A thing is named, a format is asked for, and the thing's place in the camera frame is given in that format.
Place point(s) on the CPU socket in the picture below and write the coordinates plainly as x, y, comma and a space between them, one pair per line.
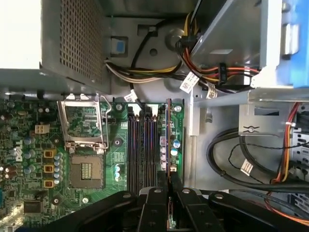
85, 171

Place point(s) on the blue plastic drive latch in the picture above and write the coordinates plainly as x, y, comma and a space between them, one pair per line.
303, 60

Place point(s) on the grey metal drive cage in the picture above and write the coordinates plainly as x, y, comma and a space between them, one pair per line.
229, 29

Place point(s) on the metal socket cover frame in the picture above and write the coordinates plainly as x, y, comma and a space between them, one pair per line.
61, 120

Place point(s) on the RAM stick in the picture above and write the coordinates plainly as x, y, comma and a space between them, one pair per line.
169, 135

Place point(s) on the green motherboard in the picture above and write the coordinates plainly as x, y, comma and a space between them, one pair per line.
109, 178

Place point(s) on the RAM slot with white clip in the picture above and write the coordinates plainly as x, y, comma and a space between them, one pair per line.
137, 149
154, 149

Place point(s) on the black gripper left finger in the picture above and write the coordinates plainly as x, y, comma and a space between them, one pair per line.
154, 212

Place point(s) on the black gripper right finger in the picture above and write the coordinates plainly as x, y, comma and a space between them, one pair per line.
193, 217

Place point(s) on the grey power supply unit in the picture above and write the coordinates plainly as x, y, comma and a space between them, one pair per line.
77, 36

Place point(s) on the blue plastic clip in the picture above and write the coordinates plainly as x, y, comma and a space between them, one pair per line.
120, 46

